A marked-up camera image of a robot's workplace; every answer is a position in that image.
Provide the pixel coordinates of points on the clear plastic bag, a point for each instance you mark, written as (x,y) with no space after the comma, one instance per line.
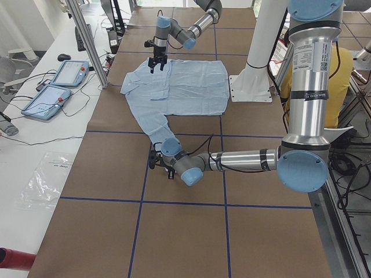
(46,183)

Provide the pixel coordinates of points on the aluminium frame post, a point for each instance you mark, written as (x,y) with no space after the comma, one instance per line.
(88,41)

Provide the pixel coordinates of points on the upper blue teach pendant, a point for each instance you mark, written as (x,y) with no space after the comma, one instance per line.
(71,73)

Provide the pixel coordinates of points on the plastic water bottle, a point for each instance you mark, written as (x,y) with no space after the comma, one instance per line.
(8,128)

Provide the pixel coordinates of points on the person in yellow shirt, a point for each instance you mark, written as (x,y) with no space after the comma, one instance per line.
(338,85)

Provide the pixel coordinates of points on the light blue button shirt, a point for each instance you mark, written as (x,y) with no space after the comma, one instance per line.
(182,88)

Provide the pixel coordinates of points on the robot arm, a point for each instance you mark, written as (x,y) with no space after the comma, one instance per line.
(167,27)
(301,159)

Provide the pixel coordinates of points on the red cylinder object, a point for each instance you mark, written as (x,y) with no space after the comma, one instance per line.
(16,260)

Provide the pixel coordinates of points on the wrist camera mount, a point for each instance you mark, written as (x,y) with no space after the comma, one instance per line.
(148,43)
(155,157)

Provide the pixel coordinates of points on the black power adapter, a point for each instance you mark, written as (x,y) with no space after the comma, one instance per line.
(113,41)

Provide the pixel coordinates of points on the black computer mouse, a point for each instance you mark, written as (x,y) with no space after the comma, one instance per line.
(63,57)

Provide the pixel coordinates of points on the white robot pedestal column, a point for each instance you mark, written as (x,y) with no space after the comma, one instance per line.
(252,84)

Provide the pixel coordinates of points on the blue teach pendant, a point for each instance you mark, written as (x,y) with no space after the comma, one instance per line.
(47,102)
(71,73)

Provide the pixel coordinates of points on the black keyboard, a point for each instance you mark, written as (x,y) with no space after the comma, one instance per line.
(80,44)

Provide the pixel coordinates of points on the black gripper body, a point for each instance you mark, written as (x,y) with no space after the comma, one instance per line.
(170,172)
(158,54)

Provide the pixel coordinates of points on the lower blue teach pendant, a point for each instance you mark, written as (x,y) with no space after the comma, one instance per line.
(47,102)

